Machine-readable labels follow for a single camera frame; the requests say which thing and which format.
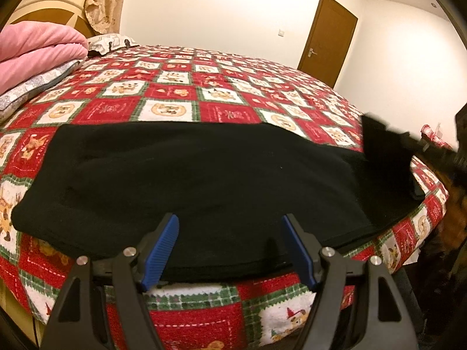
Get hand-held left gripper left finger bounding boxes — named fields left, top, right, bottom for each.
left=41, top=212, right=180, bottom=350

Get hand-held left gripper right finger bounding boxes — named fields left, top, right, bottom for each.
left=280, top=212, right=421, bottom=350

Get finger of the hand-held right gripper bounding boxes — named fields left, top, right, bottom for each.
left=396, top=131, right=456, bottom=166

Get black pants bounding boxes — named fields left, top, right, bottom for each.
left=11, top=114, right=427, bottom=285

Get red plaid cloth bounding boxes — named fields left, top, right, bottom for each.
left=420, top=125, right=445, bottom=144

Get brown wooden door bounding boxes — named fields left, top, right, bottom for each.
left=297, top=0, right=359, bottom=89

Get red printed bed blanket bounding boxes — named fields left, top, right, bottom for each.
left=0, top=44, right=450, bottom=350

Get folded grey patterned quilt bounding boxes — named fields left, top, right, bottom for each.
left=0, top=60, right=84, bottom=122

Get grey patterned pillow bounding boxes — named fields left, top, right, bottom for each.
left=87, top=34, right=140, bottom=56

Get folded pink quilt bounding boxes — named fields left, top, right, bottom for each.
left=0, top=23, right=90, bottom=95

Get beige floral curtain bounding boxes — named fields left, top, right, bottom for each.
left=71, top=0, right=127, bottom=38

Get cream wooden bed headboard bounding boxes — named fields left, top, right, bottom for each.
left=6, top=0, right=91, bottom=40

